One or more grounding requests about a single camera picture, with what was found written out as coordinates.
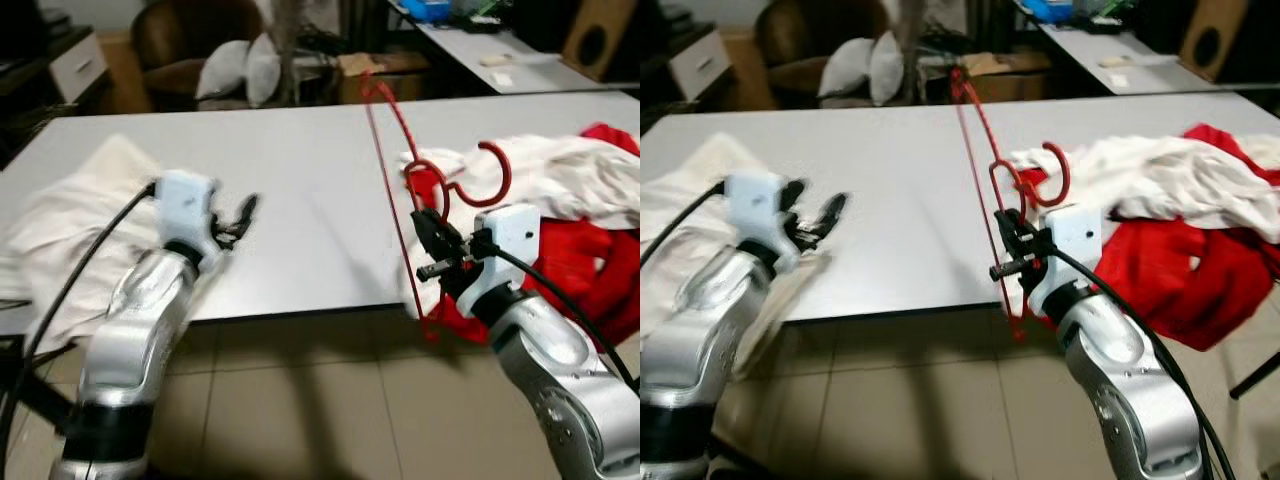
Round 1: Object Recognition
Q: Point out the brown cardboard box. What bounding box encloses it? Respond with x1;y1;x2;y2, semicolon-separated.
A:
335;50;436;106
945;50;1051;101

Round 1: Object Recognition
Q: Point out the red plastic hanger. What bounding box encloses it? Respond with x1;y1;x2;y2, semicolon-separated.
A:
948;68;1073;341
360;70;513;346

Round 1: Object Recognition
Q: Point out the white drawer cabinet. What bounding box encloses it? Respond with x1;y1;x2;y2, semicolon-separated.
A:
668;28;733;101
45;28;111;106

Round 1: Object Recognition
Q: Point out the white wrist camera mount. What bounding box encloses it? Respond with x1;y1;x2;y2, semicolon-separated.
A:
1030;205;1106;311
725;170;791;251
455;203;543;321
155;170;221;251

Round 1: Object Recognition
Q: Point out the grey pillow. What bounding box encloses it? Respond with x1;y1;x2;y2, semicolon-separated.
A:
245;32;284;109
818;38;876;99
868;30;906;106
195;40;251;101

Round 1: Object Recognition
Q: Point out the red garment pile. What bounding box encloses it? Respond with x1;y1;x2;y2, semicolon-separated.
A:
405;122;641;349
1015;122;1280;351

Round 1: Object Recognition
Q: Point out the brown armchair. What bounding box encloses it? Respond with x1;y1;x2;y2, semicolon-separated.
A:
752;0;881;106
130;0;266;111

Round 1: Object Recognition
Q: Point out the white garment pile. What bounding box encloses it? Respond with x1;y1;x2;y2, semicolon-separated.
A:
398;133;641;313
1003;130;1280;316

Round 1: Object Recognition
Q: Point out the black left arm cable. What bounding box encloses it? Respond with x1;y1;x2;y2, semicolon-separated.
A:
640;180;729;269
0;180;159;480

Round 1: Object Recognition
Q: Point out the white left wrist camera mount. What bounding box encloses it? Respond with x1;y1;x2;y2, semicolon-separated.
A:
725;170;791;251
155;170;221;251

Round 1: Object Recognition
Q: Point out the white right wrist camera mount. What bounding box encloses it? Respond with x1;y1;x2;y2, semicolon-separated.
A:
455;203;543;321
1030;205;1106;311

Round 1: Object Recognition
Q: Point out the wooden speaker box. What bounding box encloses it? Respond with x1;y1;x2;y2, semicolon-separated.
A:
1180;0;1251;83
562;0;639;83

